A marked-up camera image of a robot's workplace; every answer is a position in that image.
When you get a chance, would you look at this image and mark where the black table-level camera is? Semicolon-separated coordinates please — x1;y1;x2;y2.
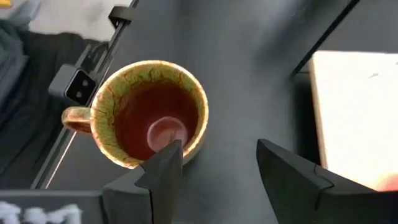
48;63;98;106

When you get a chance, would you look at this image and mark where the person's arm grey sleeve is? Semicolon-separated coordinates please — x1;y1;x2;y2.
0;18;94;187

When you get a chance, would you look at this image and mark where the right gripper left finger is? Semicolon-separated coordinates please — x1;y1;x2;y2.
0;139;184;224

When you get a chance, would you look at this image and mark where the black aluminium frame rail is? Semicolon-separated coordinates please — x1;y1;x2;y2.
30;0;139;190

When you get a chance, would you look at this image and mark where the black frame bar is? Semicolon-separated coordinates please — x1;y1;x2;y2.
292;0;361;75

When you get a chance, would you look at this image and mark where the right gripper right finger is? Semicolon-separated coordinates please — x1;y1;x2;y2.
256;139;398;224

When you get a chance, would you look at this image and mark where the black rail bracket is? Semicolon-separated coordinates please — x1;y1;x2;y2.
108;5;133;29

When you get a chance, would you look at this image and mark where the blue-green glazed ceramic mug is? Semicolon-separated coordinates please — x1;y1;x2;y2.
61;60;210;170

